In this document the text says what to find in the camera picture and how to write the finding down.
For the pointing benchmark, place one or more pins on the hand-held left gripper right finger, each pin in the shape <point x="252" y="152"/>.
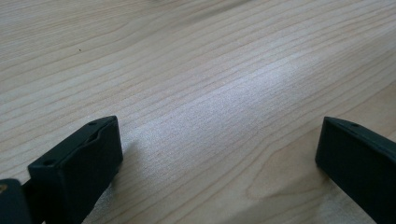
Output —
<point x="358" y="165"/>

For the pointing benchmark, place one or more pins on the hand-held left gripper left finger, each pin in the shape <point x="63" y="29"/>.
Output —
<point x="74" y="168"/>

